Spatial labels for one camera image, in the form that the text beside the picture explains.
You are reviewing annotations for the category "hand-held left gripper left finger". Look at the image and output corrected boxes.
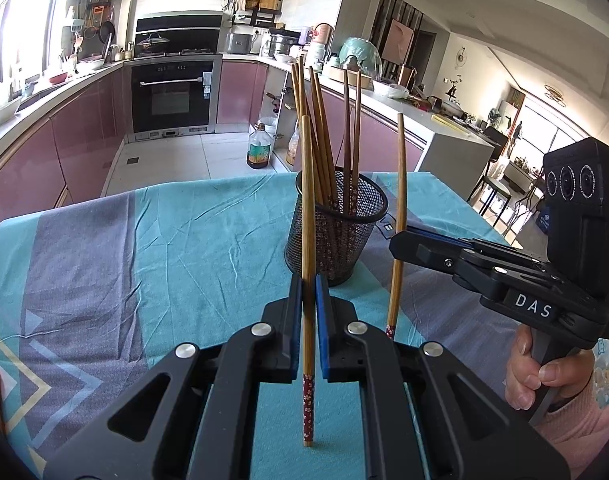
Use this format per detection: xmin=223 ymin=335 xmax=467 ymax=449
xmin=43 ymin=273 xmax=304 ymax=480

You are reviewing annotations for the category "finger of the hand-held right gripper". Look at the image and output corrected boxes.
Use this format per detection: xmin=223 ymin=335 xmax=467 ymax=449
xmin=405 ymin=228 xmax=548 ymax=273
xmin=388 ymin=231 xmax=551 ymax=302

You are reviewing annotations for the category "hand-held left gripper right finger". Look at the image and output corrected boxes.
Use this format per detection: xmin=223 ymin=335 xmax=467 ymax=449
xmin=313 ymin=273 xmax=572 ymax=480

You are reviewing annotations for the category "black wire mesh holder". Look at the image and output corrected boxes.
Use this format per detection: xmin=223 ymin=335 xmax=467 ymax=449
xmin=284 ymin=169 xmax=389 ymax=287

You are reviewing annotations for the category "wooden chopstick red floral end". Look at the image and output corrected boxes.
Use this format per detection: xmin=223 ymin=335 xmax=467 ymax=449
xmin=300 ymin=115 xmax=317 ymax=448
xmin=385 ymin=113 xmax=407 ymax=339

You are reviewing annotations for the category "bunch of wooden chopsticks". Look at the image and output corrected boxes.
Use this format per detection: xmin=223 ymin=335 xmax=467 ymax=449
xmin=290 ymin=56 xmax=363 ymax=276

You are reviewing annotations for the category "person's right forearm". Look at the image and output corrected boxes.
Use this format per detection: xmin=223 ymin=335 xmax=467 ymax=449
xmin=529 ymin=350 xmax=609 ymax=480

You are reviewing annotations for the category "person's right hand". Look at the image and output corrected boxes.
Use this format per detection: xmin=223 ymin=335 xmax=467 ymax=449
xmin=504 ymin=326 xmax=596 ymax=412

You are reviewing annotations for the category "black dining chair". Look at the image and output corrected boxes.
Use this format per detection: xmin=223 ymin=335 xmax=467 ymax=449
xmin=465 ymin=126 xmax=511 ymax=223

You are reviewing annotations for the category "pale yellow cutting board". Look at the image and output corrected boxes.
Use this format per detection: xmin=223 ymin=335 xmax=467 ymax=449
xmin=431 ymin=113 xmax=474 ymax=134

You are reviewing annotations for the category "pink peninsula base cabinet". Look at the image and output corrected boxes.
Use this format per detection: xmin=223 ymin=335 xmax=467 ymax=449
xmin=351 ymin=102 xmax=430 ymax=173

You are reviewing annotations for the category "teal and grey tablecloth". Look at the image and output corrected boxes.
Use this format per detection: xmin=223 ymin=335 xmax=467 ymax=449
xmin=0 ymin=170 xmax=522 ymax=480

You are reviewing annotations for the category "white bowl with plastic bag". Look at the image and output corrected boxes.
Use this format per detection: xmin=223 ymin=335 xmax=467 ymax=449
xmin=373 ymin=81 xmax=411 ymax=101

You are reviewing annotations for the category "plastic cooking oil bottle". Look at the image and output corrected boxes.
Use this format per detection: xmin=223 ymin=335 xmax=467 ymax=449
xmin=246 ymin=122 xmax=276 ymax=170

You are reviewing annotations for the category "round bamboo steamer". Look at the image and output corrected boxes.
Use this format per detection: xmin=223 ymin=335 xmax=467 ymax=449
xmin=323 ymin=65 xmax=374 ymax=87

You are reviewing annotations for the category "pink framed picture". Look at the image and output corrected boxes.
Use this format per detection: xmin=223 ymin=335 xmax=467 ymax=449
xmin=381 ymin=18 xmax=416 ymax=64

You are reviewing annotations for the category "narrow pink base cabinet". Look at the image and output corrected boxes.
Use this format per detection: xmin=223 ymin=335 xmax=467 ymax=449
xmin=217 ymin=57 xmax=268 ymax=126

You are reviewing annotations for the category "stainless steel pot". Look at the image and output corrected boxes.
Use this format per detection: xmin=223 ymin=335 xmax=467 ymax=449
xmin=268 ymin=35 xmax=300 ymax=59

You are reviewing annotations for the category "black built-in oven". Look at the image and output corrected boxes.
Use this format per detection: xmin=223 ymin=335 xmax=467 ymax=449
xmin=124 ymin=55 xmax=222 ymax=143

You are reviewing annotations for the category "silver rice cooker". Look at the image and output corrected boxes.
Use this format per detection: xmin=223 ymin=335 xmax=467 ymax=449
xmin=225 ymin=32 xmax=254 ymax=56

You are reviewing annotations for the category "long pink base cabinet run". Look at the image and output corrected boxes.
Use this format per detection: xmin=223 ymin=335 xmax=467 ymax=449
xmin=0 ymin=62 xmax=135 ymax=241

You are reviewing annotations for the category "black range hood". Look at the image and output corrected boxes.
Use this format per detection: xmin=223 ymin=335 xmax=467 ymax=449
xmin=135 ymin=12 xmax=223 ymax=57

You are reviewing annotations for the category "black pot glass lid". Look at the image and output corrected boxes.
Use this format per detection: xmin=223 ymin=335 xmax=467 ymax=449
xmin=136 ymin=33 xmax=171 ymax=57

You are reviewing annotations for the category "white ceramic bowl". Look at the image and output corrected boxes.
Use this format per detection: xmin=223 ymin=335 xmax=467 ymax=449
xmin=0 ymin=96 xmax=22 ymax=126

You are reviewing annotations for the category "large kitchen window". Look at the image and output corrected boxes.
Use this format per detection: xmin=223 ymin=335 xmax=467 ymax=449
xmin=0 ymin=0 xmax=80 ymax=91

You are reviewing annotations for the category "dark slatted wall panel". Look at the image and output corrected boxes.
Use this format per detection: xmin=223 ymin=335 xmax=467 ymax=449
xmin=371 ymin=0 xmax=437 ymax=68

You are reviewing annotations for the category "black wall rack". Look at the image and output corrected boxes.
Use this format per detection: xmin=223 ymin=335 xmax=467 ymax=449
xmin=227 ymin=0 xmax=286 ymax=29

